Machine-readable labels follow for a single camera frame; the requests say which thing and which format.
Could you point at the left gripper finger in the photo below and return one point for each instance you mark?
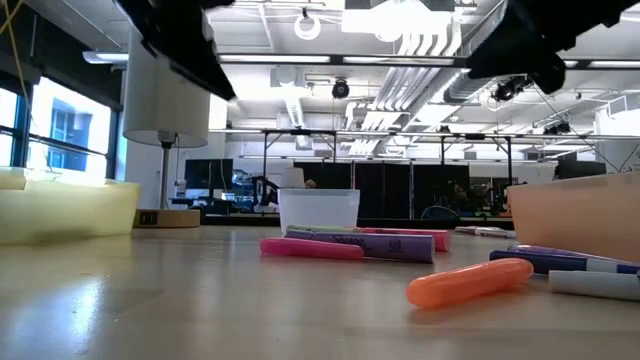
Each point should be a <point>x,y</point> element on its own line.
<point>200,60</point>

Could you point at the orange plastic bin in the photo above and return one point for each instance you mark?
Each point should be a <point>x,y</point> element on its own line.
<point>575,215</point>

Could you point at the brown red thin marker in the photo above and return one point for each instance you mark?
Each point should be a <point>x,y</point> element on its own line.
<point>485,231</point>

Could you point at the yellow plastic bin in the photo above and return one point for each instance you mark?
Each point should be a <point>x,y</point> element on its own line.
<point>65,215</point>

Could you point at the light green highlighter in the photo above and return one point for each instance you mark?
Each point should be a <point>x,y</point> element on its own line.
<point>320,228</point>

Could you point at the short purple marker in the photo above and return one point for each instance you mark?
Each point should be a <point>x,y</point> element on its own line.
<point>550,250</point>

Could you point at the pink highlighter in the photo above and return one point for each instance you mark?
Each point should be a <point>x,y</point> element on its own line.
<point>440,240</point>
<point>310,248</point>

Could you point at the purple Expo thin marker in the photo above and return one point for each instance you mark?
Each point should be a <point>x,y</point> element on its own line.
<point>530,262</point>

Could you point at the dark red thin marker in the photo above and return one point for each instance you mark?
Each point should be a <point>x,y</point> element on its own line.
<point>595,285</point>

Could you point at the orange highlighter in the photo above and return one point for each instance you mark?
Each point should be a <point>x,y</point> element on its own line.
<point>470,282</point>

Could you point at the purple highlighter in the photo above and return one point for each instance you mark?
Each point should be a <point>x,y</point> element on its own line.
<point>380,246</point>

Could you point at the black background robot arm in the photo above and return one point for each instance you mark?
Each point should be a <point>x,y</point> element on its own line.
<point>265,192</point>

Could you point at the black ceiling spotlight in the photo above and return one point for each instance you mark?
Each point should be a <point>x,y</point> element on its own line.
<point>505,90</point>
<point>562,128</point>

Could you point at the white shade wooden base lamp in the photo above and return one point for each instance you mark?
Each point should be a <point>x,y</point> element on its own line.
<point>165,115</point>

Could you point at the black computer monitor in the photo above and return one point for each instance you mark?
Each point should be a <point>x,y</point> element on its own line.
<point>207,172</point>

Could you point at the wide black monitor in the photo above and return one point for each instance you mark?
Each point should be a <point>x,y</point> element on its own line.
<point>580,170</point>

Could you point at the white cylindrical container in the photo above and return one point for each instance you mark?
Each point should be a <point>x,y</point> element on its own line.
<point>294,179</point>

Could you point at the clear plastic bin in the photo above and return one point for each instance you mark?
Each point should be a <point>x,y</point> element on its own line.
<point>318,210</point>

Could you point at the teal chair back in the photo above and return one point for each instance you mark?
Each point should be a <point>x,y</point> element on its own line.
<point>440,214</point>

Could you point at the black partition panels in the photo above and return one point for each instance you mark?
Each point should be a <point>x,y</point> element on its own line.
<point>385,190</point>

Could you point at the black background metal frame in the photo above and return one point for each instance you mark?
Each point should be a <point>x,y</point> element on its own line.
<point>300,132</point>

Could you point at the black ceiling dome camera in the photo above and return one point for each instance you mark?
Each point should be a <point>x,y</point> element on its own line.
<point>340,90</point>

